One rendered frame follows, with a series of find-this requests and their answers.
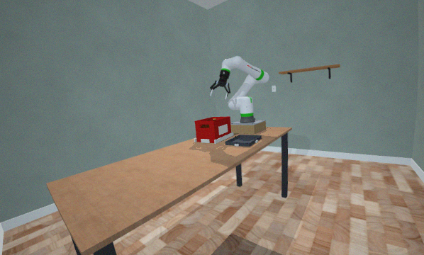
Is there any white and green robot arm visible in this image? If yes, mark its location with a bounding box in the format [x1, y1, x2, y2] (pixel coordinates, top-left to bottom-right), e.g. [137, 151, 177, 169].
[220, 56, 269, 123]

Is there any red plastic crate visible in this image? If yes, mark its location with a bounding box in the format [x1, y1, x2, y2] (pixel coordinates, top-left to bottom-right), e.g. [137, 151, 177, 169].
[195, 117, 231, 143]

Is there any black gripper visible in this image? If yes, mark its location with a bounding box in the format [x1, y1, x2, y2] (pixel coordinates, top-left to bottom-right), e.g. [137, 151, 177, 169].
[210, 76, 230, 99]

